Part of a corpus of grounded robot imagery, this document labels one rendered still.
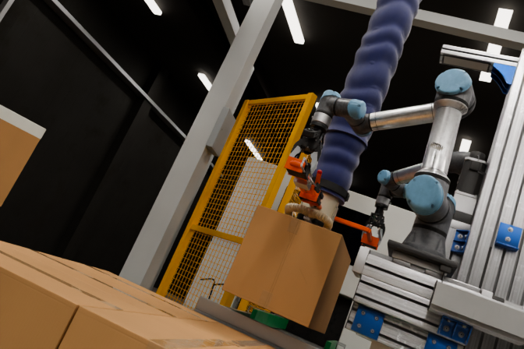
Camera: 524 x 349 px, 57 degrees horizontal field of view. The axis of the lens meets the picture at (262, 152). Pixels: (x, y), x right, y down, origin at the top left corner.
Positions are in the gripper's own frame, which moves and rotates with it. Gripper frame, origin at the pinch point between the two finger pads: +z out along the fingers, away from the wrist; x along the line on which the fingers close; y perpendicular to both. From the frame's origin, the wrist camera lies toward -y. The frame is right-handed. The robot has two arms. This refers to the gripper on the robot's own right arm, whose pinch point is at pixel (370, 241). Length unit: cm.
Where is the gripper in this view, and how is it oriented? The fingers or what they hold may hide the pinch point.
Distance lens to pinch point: 269.0
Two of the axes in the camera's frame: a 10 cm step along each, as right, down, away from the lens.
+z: -3.7, 8.9, -2.7
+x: 9.0, 2.7, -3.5
